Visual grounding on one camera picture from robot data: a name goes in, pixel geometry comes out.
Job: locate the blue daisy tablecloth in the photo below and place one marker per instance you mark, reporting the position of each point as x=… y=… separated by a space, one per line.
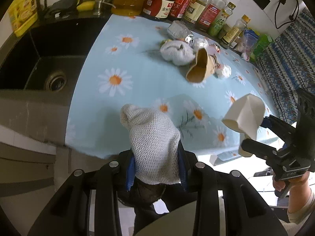
x=124 y=66

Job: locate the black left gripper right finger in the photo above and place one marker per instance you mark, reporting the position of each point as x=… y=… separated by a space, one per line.
x=226 y=202

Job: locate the clear plastic bag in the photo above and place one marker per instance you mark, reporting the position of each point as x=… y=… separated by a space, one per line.
x=200 y=43

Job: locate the black kitchen sink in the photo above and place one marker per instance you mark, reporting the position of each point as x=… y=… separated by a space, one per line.
x=44 y=64

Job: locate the black yellow gloves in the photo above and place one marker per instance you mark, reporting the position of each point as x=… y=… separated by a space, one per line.
x=65 y=8

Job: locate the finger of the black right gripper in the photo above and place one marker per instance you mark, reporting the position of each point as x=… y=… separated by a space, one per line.
x=260 y=150
x=282 y=129

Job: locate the black faucet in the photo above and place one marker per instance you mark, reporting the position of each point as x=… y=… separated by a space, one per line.
x=41 y=10

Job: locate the silver foil bag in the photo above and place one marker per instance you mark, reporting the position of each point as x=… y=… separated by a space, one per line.
x=180 y=32

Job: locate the brown paper cup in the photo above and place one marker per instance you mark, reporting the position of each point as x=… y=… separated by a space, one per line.
x=203 y=67

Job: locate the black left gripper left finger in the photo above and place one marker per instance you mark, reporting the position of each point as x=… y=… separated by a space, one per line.
x=68 y=211

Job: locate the green packet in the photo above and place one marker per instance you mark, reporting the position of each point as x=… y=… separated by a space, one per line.
x=262 y=43

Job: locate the green label pepper oil bottle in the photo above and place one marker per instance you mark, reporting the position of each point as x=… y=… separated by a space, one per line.
x=220 y=20

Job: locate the person right hand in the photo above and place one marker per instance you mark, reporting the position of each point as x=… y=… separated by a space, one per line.
x=298 y=184

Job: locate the yellow detergent bottle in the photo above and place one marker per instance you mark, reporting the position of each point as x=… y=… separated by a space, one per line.
x=22 y=14

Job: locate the person right forearm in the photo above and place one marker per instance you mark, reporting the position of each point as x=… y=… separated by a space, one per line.
x=300 y=207

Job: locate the clear vinegar bottle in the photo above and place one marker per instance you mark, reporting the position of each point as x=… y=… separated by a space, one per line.
x=194 y=10

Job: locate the red label dark bottle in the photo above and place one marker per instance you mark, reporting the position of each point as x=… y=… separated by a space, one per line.
x=209 y=14

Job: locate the white knitted cloth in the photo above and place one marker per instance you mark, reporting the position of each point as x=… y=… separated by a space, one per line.
x=154 y=142

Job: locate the patterned blue curtain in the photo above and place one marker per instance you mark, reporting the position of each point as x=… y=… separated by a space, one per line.
x=288 y=64

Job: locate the blue snack bag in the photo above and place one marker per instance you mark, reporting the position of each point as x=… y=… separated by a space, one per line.
x=247 y=42

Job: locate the white paper cup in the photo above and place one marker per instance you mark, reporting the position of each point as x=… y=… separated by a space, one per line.
x=245 y=117

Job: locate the yellow label oil bottle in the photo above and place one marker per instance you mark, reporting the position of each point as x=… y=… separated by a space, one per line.
x=238 y=27

